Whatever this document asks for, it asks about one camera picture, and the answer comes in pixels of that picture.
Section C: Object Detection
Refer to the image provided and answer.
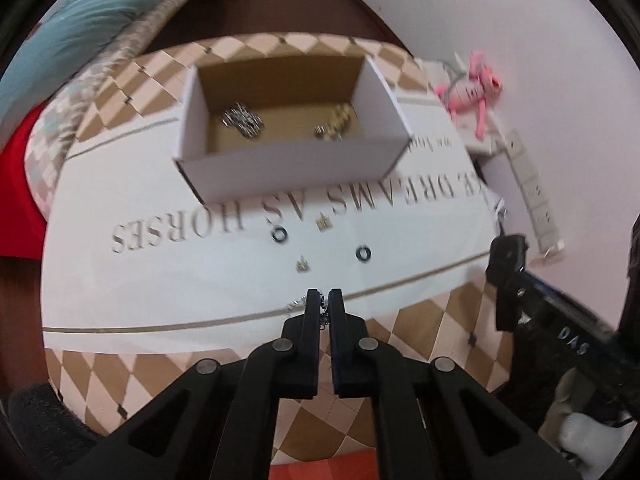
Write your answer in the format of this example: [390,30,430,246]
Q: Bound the white power strip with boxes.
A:
[501,130,567,262]

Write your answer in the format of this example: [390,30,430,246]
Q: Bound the teal blanket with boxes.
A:
[0,0,202,117]

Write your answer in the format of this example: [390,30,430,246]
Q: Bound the pile of gold jewelry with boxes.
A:
[314,102,354,141]

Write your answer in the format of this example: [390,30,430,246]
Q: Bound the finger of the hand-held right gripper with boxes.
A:
[486,233,531,332]

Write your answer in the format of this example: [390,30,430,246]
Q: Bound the red cloth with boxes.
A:
[0,105,52,262]

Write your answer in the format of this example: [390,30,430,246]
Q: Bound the patterned quilt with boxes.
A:
[24,0,221,222]

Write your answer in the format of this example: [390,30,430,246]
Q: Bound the black fabric object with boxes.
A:
[7,382,102,480]

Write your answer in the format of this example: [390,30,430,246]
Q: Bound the white soft object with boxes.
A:
[542,369,626,476]

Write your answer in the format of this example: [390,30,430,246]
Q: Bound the white cardboard box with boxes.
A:
[172,52,414,204]

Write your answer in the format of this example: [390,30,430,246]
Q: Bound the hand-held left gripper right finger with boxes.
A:
[327,288,584,480]

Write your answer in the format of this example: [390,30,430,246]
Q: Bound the silver chain necklace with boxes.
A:
[284,294,332,330]

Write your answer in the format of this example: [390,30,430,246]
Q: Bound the pile of silver chains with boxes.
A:
[220,102,265,138]

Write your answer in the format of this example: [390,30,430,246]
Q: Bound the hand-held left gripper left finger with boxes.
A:
[60,288,323,480]

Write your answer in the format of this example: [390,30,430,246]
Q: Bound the diamond pattern printed tablecloth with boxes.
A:
[42,32,507,466]

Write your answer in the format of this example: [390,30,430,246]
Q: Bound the pink plush toy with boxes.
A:
[434,51,503,142]

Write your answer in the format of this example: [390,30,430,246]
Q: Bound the red floor mat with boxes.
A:
[269,447,382,480]

